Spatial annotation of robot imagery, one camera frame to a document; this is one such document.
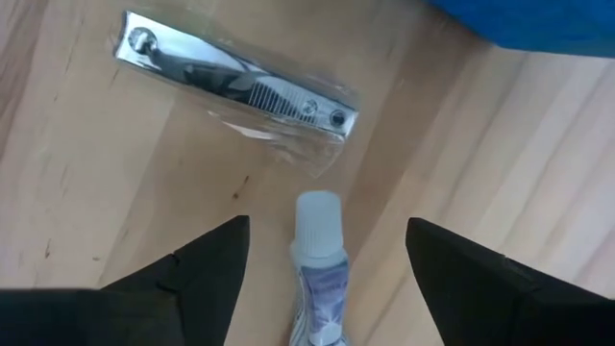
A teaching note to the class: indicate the blue plastic basket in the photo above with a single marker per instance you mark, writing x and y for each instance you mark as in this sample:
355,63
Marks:
528,24

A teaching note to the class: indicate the white purple toothpaste tube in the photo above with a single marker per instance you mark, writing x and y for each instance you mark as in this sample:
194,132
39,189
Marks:
319,288

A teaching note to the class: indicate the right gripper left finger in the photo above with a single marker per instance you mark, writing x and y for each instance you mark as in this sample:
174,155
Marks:
192,298

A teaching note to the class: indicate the silver nail clipper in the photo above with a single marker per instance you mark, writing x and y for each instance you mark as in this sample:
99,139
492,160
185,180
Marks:
216,77

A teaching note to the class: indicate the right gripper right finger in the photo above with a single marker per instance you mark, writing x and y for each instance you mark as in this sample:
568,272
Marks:
480,303

